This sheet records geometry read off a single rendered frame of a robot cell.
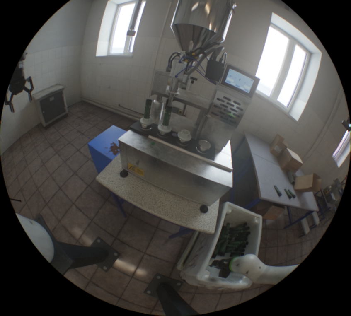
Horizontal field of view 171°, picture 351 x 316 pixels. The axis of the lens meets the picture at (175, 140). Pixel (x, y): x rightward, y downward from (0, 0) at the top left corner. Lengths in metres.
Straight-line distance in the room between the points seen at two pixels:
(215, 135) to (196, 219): 0.48
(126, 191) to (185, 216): 0.36
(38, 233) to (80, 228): 1.23
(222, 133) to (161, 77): 0.43
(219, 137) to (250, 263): 0.65
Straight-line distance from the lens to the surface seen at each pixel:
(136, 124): 0.68
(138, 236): 1.40
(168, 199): 0.72
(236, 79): 0.55
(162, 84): 0.65
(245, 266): 0.64
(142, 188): 0.73
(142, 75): 2.38
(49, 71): 3.77
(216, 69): 0.57
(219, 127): 0.61
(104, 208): 1.52
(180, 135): 0.58
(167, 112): 0.55
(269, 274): 0.67
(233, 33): 2.13
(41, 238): 0.37
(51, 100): 3.15
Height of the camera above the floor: 1.40
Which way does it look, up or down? 37 degrees down
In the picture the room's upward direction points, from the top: 17 degrees clockwise
